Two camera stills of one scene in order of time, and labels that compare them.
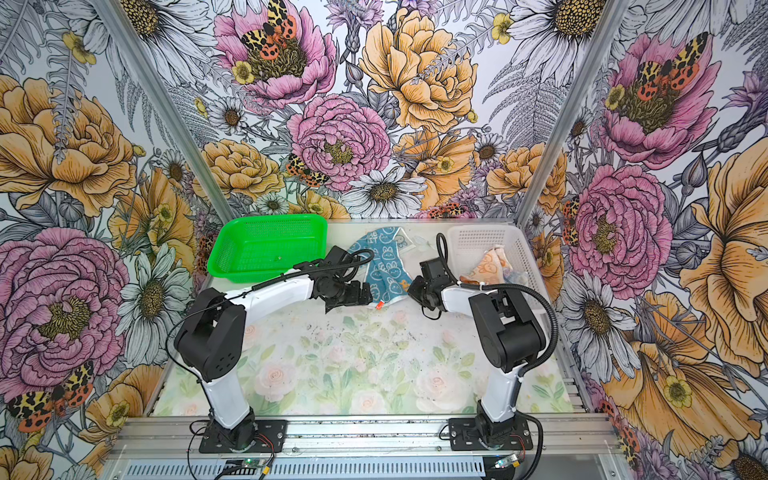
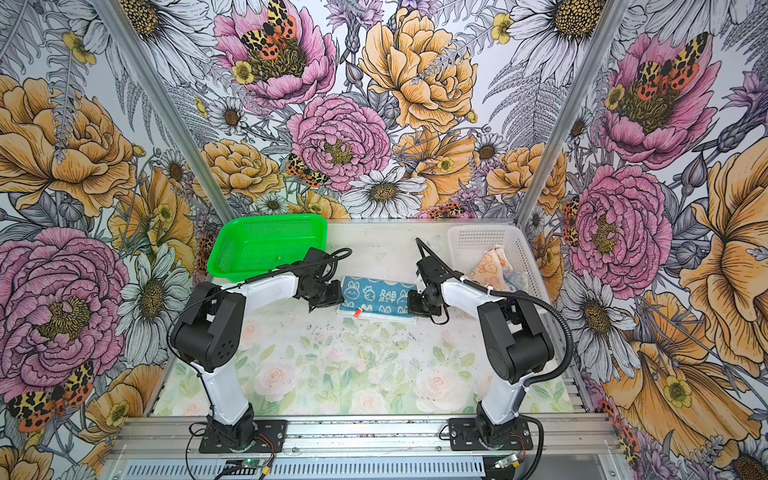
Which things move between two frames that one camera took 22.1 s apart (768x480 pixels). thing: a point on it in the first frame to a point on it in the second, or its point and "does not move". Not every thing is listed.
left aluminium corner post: [167, 107] does not move
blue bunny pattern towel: [386, 272] to [376, 298]
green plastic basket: [264, 247] does not move
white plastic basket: [467, 244] does not move
